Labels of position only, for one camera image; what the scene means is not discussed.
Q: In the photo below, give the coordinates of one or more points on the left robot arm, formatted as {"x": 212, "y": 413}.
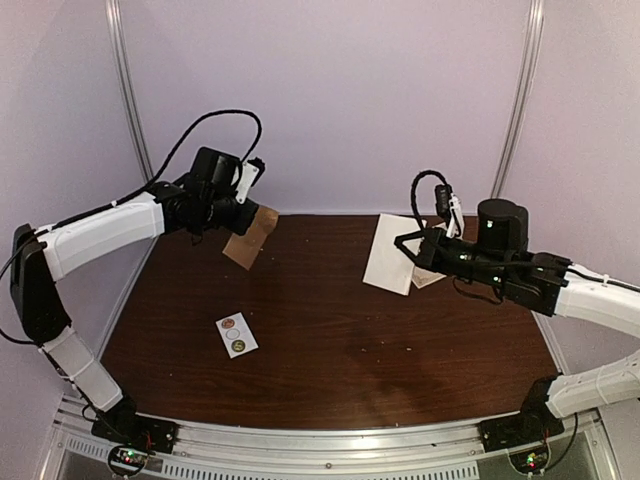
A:
{"x": 213, "y": 194}

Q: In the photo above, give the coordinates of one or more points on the left aluminium frame post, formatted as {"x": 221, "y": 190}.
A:
{"x": 132, "y": 116}

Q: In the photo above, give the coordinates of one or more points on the right circuit board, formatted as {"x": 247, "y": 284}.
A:
{"x": 530, "y": 461}

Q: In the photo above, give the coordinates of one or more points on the white sticker sheet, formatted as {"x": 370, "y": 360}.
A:
{"x": 236, "y": 335}

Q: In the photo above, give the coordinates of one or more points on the letter sheet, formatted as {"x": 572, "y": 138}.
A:
{"x": 388, "y": 267}
{"x": 422, "y": 278}

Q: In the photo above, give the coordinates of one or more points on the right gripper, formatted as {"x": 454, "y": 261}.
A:
{"x": 430, "y": 253}

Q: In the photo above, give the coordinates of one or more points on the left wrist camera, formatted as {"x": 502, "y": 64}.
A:
{"x": 249, "y": 172}

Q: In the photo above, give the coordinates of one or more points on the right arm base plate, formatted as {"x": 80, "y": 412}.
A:
{"x": 516, "y": 430}

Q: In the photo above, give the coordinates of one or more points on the front aluminium rail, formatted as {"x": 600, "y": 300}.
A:
{"x": 451, "y": 450}

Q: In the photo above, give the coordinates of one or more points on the right aluminium frame post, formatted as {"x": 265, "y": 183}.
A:
{"x": 529, "y": 60}

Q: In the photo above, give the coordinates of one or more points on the brown paper envelope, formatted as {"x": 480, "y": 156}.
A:
{"x": 244, "y": 250}

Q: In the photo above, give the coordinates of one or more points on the aluminium frame post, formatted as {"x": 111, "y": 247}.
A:
{"x": 529, "y": 60}
{"x": 132, "y": 116}

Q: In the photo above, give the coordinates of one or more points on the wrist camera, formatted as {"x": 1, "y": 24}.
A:
{"x": 249, "y": 172}
{"x": 448, "y": 208}

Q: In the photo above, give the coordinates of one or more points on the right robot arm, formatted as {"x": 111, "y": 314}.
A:
{"x": 542, "y": 282}

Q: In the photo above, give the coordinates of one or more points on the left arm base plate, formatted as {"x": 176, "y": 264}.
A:
{"x": 138, "y": 431}

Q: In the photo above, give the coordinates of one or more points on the circuit board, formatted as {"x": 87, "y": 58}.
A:
{"x": 123, "y": 460}
{"x": 530, "y": 461}

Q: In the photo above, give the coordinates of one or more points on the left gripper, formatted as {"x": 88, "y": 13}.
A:
{"x": 240, "y": 227}

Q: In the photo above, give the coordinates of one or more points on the left circuit board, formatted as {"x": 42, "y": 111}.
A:
{"x": 123, "y": 460}

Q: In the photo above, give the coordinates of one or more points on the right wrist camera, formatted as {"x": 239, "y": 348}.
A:
{"x": 448, "y": 208}

